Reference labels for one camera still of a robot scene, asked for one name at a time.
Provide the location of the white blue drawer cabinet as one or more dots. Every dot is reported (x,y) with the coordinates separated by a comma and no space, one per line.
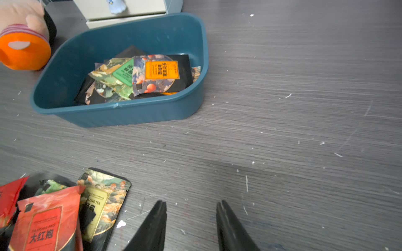
(106,13)

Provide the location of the yellow oolong tea bag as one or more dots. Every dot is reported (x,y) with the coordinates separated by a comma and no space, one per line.
(100,205)

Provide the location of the lower red tea bag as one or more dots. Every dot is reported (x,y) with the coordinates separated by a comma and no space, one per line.
(47,222)

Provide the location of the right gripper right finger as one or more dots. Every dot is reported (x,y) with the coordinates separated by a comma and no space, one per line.
(232,236)

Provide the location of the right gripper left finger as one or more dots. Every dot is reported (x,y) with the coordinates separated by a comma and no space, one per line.
(151,234)

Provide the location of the black tea bag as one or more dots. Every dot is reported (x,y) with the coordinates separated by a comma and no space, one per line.
(94,92)

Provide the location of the red tea bag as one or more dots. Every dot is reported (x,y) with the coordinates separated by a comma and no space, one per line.
(47,222)
(11,193)

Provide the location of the upper red tea bag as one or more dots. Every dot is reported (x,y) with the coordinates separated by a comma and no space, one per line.
(11,193)

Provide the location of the pink plush doll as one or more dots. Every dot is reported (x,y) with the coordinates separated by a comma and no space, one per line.
(27,34)

